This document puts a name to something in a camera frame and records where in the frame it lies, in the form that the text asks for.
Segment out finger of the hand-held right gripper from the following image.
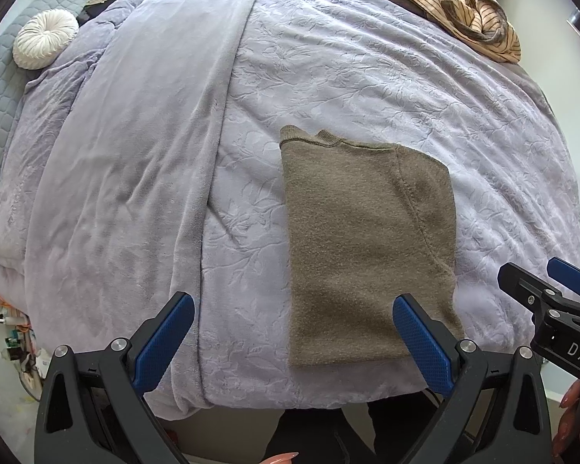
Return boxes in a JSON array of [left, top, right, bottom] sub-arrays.
[[546, 258, 580, 307], [497, 262, 570, 321]]

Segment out lavender embossed blanket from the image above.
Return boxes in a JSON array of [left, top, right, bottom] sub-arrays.
[[0, 0, 580, 421]]

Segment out person's right hand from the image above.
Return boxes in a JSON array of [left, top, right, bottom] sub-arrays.
[[551, 379, 580, 457]]

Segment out tan striped garment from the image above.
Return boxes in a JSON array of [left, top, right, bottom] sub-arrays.
[[401, 0, 522, 65]]

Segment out brown knit sweater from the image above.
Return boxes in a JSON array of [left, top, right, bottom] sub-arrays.
[[279, 126, 465, 368]]

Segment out person's dark pants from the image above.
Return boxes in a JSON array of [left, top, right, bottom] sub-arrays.
[[263, 389, 445, 464]]

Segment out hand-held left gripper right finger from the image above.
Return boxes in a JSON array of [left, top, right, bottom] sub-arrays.
[[391, 292, 552, 464]]

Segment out floor clutter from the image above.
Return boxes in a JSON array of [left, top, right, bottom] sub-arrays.
[[0, 329, 51, 399]]

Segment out white round pleated pillow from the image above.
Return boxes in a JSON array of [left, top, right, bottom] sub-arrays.
[[12, 10, 79, 69]]

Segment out dark bedside items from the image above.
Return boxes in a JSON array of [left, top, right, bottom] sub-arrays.
[[77, 0, 126, 22]]

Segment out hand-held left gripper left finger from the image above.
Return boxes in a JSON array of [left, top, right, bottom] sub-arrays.
[[34, 291, 195, 464]]

